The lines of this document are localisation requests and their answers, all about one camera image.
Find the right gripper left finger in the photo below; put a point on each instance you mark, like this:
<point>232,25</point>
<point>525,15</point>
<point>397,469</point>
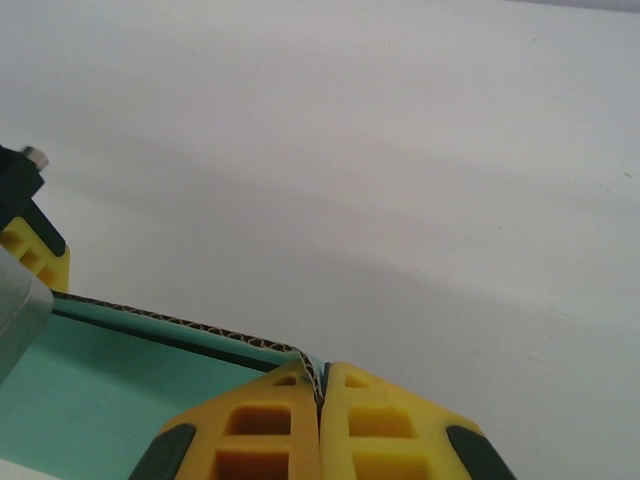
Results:
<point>250,430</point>

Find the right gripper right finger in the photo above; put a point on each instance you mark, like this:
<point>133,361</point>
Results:
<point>395,430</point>

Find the yellow black finger of the left gripper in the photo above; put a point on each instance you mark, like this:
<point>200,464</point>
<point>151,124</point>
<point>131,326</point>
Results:
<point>40,250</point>

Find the teal cardboard box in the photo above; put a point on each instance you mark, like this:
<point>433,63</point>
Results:
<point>125,390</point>

